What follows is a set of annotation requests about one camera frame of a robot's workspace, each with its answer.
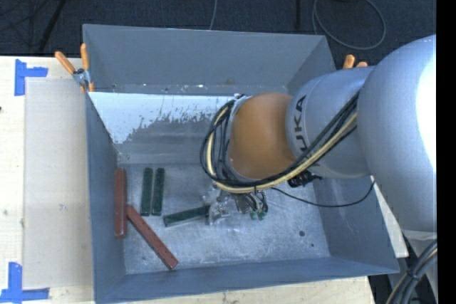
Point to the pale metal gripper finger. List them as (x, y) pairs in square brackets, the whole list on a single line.
[(221, 200), (220, 217)]

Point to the grey metal bin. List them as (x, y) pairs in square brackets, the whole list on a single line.
[(221, 245)]

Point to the dark green flat block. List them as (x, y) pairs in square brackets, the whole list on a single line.
[(146, 192), (158, 192), (185, 216)]

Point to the red-brown flat block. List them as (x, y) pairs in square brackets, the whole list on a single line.
[(120, 203), (151, 236)]

